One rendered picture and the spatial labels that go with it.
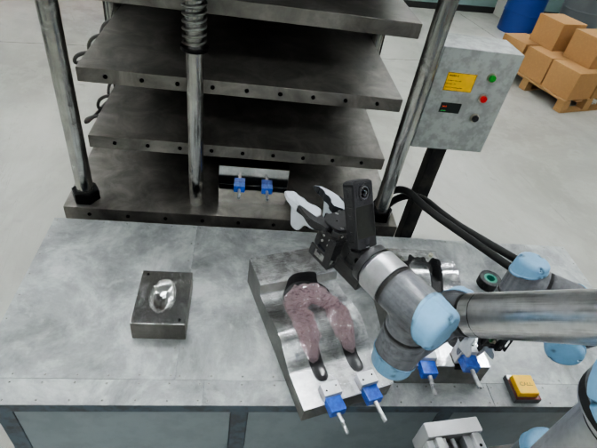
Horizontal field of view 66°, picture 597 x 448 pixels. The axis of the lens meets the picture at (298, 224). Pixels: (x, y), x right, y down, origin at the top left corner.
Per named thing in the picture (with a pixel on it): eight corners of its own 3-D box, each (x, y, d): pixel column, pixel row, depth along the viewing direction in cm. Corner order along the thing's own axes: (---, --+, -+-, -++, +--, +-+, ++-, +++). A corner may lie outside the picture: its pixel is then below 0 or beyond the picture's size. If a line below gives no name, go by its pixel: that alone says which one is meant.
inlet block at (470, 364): (483, 394, 122) (493, 382, 119) (466, 393, 121) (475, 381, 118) (465, 353, 132) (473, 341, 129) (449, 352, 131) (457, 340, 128)
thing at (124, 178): (394, 237, 192) (397, 227, 188) (66, 219, 174) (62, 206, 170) (360, 135, 255) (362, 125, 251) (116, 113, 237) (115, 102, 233)
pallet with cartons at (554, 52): (608, 108, 535) (648, 44, 487) (558, 113, 505) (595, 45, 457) (534, 67, 615) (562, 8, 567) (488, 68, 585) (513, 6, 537)
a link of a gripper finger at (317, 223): (290, 214, 79) (331, 241, 76) (292, 207, 78) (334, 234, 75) (306, 205, 82) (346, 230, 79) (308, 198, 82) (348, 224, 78)
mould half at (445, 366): (478, 383, 135) (497, 358, 126) (394, 382, 131) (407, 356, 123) (430, 261, 173) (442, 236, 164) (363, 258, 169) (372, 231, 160)
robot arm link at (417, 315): (417, 364, 67) (437, 329, 62) (368, 312, 73) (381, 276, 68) (451, 341, 71) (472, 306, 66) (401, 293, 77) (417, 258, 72)
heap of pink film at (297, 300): (362, 350, 131) (368, 334, 126) (305, 365, 125) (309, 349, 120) (325, 284, 149) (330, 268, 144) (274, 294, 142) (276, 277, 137)
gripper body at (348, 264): (304, 249, 82) (347, 294, 75) (317, 211, 77) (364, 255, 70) (335, 240, 87) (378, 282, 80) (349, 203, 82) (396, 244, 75)
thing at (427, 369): (441, 400, 122) (448, 389, 119) (423, 400, 122) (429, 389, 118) (427, 357, 132) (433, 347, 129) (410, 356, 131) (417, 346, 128)
